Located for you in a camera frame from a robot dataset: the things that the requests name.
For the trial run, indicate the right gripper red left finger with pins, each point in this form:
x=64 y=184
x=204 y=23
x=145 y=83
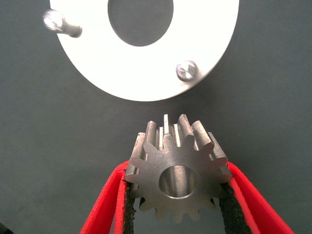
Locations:
x=109 y=207

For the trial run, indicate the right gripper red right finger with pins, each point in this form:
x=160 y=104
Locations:
x=248 y=209

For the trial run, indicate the small steel planetary gear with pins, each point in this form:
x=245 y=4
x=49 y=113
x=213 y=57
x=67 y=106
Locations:
x=151 y=170

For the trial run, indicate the round metal carrier plate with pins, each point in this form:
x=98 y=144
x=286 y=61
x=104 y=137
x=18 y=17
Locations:
x=146 y=73

